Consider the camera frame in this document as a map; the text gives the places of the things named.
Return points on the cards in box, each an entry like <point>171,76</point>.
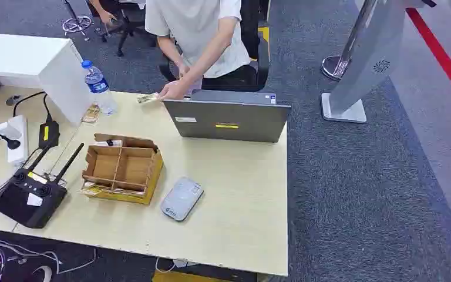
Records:
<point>108,190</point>

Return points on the black office chair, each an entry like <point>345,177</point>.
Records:
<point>262,70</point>
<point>130,23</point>

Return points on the black power adapter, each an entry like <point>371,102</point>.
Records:
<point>51,134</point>

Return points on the grey laptop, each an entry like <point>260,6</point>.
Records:
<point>229,120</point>

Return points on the white cabinet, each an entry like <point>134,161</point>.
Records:
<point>15,54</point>

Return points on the black router with antennas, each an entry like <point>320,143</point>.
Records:
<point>27,198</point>

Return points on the chrome stanchion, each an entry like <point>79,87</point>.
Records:
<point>334,67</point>

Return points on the person's right hand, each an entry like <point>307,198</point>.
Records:
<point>183,70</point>

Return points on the person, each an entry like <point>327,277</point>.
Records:
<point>105,13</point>
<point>194,31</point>

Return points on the clear plastic water bottle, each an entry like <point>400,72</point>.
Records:
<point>97,83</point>

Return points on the white power strip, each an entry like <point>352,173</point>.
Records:
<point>17,153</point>

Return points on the grey round disc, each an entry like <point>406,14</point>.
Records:
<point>13,100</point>

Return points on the black plug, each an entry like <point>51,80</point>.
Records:
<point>11,143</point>

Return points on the chrome stool base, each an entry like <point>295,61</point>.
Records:
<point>77,24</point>

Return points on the person's left hand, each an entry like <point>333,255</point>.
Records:
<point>174,90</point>

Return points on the wooden card box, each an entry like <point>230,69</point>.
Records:
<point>132,171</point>

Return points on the silver kiosk stand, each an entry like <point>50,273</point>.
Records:
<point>369,58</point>

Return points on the grey card reader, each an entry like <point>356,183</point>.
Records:
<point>181,199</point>

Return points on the yellow box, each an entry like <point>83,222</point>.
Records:
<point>186,277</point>

